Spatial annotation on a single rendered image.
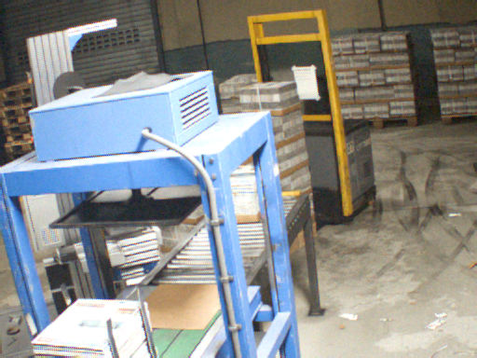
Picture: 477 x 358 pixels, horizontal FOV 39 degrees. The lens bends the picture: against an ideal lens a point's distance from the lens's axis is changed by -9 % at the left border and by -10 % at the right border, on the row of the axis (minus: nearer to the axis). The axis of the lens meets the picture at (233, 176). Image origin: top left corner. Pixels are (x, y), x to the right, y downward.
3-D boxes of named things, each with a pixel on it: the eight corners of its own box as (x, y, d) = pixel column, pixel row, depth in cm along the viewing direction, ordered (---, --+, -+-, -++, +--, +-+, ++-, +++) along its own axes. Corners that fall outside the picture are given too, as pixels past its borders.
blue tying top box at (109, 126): (88, 134, 304) (81, 89, 299) (220, 119, 285) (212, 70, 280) (36, 161, 262) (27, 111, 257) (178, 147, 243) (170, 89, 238)
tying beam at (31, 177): (72, 154, 322) (69, 132, 319) (273, 134, 292) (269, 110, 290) (-7, 198, 260) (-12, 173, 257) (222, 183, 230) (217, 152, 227)
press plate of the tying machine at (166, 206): (108, 190, 313) (107, 184, 313) (227, 182, 296) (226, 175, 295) (49, 232, 263) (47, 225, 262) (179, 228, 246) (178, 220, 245)
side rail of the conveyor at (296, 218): (303, 213, 442) (301, 194, 439) (311, 212, 441) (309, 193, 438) (242, 308, 319) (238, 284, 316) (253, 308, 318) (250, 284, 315)
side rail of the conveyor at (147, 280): (224, 217, 458) (221, 199, 455) (232, 216, 456) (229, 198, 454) (141, 307, 335) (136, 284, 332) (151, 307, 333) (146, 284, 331)
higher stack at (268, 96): (260, 244, 602) (237, 89, 571) (279, 232, 625) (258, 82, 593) (299, 248, 579) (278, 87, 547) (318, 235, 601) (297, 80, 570)
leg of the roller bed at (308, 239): (312, 310, 459) (302, 213, 442) (321, 309, 457) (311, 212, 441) (311, 314, 453) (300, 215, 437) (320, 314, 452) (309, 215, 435)
